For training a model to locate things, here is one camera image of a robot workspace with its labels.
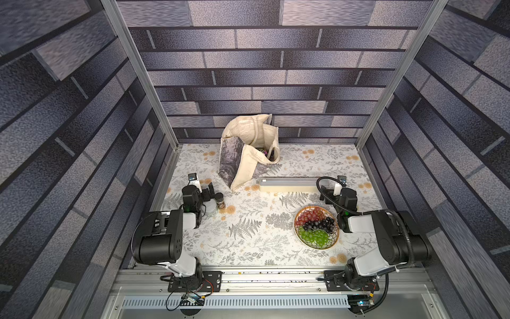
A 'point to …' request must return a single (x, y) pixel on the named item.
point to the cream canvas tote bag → (250, 143)
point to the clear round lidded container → (209, 207)
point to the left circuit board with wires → (190, 300)
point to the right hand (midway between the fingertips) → (333, 185)
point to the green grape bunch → (318, 236)
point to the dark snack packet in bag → (265, 151)
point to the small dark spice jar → (219, 199)
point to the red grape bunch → (312, 214)
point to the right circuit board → (360, 303)
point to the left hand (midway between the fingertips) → (202, 182)
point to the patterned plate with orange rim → (333, 236)
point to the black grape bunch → (327, 224)
